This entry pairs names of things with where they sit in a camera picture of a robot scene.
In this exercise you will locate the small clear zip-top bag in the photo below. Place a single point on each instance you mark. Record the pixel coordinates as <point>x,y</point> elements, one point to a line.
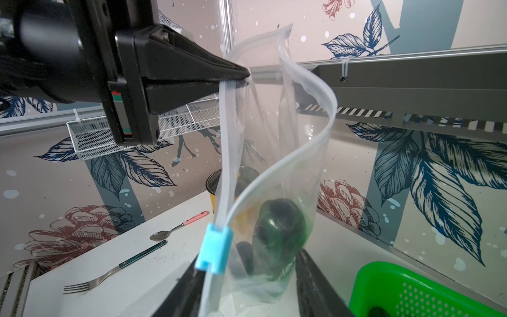
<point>275,129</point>

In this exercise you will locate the dark eggplant green stem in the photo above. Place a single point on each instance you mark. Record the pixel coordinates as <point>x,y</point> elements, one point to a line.
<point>279,234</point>

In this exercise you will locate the large clear zip-top bag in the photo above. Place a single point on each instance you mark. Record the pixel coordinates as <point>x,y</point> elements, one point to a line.
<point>148,303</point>

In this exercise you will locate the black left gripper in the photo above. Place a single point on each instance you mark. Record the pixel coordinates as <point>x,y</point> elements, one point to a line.
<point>84,51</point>

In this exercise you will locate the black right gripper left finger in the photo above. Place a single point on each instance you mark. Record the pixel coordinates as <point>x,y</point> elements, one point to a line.
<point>185,298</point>

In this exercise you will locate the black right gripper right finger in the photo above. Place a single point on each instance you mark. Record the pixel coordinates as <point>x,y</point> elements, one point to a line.
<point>316,296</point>

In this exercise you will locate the pink handled spoon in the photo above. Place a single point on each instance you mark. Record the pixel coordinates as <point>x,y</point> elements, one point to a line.
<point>163,235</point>

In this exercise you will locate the white wire mesh basket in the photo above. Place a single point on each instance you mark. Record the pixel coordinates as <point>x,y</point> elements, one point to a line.
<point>93,137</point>

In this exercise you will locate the black hanging wire shelf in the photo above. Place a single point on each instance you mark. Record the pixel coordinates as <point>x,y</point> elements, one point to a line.
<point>456,92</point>

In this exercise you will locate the green plastic basket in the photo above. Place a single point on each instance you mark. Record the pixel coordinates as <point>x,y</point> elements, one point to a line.
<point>400,292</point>

